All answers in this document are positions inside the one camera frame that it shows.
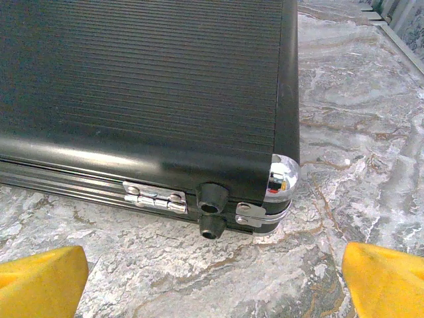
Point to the black ribbed aluminium case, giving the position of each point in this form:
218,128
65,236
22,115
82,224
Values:
139,83

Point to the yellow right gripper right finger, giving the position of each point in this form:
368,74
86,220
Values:
387,285

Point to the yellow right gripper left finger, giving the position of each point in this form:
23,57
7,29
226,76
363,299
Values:
39,285

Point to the grey metal frame rail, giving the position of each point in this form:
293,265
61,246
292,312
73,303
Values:
399,42

